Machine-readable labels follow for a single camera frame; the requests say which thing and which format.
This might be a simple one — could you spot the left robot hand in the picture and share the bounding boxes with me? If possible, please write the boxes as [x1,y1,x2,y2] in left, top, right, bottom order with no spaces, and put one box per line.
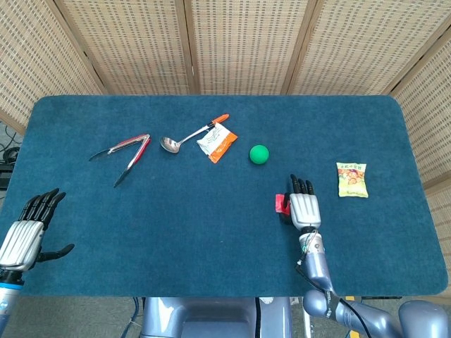
[0,188,75,272]

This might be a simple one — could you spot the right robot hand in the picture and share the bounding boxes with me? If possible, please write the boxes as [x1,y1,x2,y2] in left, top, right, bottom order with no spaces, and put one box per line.
[279,174,322,232]

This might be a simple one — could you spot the red packet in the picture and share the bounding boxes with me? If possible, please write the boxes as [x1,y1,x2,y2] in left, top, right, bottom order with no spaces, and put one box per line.
[275,193,292,215]

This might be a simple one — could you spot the yellow-green snack bag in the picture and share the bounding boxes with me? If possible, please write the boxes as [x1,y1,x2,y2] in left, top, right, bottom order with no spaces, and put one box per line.
[335,161,369,199]

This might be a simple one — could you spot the black box on floor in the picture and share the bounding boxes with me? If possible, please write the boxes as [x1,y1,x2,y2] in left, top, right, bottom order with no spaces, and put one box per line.
[0,164,16,191]

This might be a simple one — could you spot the green ball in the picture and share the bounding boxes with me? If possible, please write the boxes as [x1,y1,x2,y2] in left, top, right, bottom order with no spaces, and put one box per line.
[249,144,271,165]

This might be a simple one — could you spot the orange and white sachet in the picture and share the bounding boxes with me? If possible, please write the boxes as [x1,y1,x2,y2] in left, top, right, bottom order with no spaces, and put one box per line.
[196,123,239,164]

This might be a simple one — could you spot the blue table cloth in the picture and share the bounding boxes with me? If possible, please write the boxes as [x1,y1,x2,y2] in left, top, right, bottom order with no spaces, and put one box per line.
[0,94,449,297]

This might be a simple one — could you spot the blue-grey robot torso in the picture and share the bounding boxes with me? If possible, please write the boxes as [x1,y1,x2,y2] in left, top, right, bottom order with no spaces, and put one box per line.
[140,296,293,338]

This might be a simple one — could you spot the steel tongs with red grips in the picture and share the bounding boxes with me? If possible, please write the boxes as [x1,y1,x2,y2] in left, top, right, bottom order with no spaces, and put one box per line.
[88,132,152,189]

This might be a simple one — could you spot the woven rattan folding screen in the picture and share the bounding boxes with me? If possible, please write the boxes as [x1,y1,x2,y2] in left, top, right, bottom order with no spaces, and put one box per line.
[0,0,451,254]

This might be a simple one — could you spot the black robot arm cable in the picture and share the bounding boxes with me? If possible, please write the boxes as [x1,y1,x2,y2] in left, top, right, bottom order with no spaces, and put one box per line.
[295,232,374,338]

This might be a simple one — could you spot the black floor cables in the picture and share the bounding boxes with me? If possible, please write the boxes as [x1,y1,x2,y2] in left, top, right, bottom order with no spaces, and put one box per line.
[0,121,23,166]

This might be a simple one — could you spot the blue cable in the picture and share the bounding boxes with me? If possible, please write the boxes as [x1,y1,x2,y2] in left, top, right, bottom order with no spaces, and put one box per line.
[130,297,141,332]

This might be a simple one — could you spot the steel ladle with orange handle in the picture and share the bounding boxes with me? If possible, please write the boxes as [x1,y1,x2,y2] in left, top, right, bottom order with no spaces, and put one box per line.
[159,113,230,155]

